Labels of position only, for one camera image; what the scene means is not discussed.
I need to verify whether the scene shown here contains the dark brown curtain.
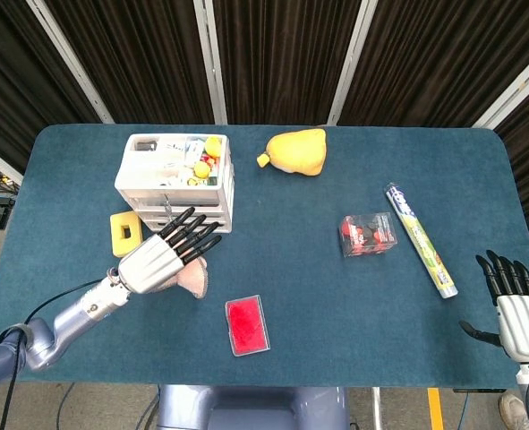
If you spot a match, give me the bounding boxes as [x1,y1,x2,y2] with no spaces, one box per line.
[0,0,529,238]

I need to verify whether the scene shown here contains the metal table leg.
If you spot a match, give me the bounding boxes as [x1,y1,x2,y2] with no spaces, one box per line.
[371,387,384,430]

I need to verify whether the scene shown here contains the beige shoe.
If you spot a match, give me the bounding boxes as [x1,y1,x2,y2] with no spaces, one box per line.
[499,391,529,430]

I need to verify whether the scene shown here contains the silver-blue robot torso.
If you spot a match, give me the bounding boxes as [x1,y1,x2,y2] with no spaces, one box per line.
[156,384,350,430]

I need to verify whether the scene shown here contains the yellow sponge with square hole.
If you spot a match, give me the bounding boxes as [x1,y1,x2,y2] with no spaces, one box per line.
[109,211,143,259]

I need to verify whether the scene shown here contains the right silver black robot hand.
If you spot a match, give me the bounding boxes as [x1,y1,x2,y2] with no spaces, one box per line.
[458,249,529,363]

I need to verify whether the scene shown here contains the white plastic drawer unit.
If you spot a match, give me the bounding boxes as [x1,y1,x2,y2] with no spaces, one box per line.
[114,133,236,235]

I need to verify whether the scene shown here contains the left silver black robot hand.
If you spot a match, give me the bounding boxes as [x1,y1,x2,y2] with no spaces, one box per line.
[117,206,223,296]

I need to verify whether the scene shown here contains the yellow plush toy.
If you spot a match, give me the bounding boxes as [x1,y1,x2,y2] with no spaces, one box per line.
[256,128,328,176]

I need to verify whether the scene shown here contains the pink knitted cloth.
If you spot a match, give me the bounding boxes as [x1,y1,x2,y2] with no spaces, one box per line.
[176,257,210,299]

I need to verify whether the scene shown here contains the clear box with red caps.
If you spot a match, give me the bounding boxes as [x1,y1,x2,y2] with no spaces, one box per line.
[337,211,398,259]

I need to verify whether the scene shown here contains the red ink pad clear case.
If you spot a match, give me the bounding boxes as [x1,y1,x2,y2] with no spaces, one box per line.
[225,294,271,357]

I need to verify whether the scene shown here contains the plastic wrap roll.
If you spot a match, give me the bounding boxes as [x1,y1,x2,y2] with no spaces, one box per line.
[383,182,459,300]

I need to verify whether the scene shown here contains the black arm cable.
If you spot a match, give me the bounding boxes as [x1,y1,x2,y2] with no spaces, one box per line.
[0,279,104,430]

